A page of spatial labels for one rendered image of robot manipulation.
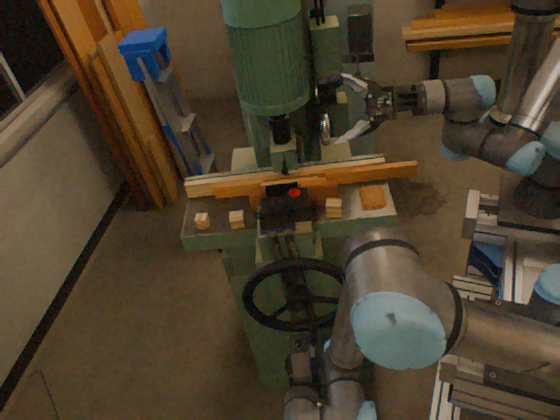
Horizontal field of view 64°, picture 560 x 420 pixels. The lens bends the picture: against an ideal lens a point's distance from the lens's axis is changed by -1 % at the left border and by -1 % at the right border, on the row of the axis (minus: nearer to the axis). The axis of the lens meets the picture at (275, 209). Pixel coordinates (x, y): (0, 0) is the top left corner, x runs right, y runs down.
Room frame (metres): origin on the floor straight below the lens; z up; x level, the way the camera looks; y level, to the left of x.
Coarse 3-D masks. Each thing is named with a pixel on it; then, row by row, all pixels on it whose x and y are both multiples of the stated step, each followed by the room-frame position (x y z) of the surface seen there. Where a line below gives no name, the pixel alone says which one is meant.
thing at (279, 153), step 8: (272, 144) 1.06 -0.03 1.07; (288, 144) 1.04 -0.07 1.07; (272, 152) 1.02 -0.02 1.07; (280, 152) 1.02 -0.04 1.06; (288, 152) 1.02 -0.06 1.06; (296, 152) 1.03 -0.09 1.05; (272, 160) 1.02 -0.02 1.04; (280, 160) 1.02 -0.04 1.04; (288, 160) 1.02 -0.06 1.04; (296, 160) 1.01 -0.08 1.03; (280, 168) 1.02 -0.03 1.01; (288, 168) 1.02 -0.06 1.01; (296, 168) 1.01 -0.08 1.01
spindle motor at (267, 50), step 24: (240, 0) 0.99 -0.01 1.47; (264, 0) 0.98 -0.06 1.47; (288, 0) 1.00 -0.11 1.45; (240, 24) 1.00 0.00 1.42; (264, 24) 0.98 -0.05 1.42; (288, 24) 1.00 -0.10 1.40; (240, 48) 1.01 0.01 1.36; (264, 48) 0.98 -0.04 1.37; (288, 48) 0.99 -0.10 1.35; (240, 72) 1.03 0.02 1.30; (264, 72) 0.99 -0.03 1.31; (288, 72) 0.99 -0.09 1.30; (264, 96) 0.99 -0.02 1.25; (288, 96) 0.99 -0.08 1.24
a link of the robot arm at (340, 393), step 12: (336, 384) 0.46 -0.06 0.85; (348, 384) 0.45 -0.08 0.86; (360, 384) 0.45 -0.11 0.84; (336, 396) 0.43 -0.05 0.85; (348, 396) 0.42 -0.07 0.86; (360, 396) 0.43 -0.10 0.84; (324, 408) 0.41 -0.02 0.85; (336, 408) 0.41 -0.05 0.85; (348, 408) 0.40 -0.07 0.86; (360, 408) 0.39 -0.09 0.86; (372, 408) 0.39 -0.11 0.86
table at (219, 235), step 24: (384, 192) 0.97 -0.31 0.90; (192, 216) 1.02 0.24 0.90; (216, 216) 1.00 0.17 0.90; (312, 216) 0.92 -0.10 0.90; (360, 216) 0.89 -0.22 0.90; (384, 216) 0.87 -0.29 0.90; (192, 240) 0.93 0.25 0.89; (216, 240) 0.93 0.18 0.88; (240, 240) 0.92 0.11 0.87; (264, 264) 0.82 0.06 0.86
